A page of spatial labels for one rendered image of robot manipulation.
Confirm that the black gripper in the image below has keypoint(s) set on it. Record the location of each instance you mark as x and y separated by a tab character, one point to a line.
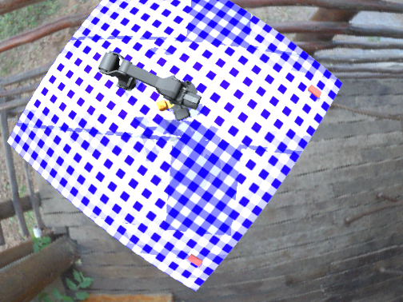
180	111

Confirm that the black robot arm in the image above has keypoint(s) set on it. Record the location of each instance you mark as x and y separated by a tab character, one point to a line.
174	90

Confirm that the pink flat bar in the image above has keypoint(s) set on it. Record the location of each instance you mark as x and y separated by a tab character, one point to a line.
193	259

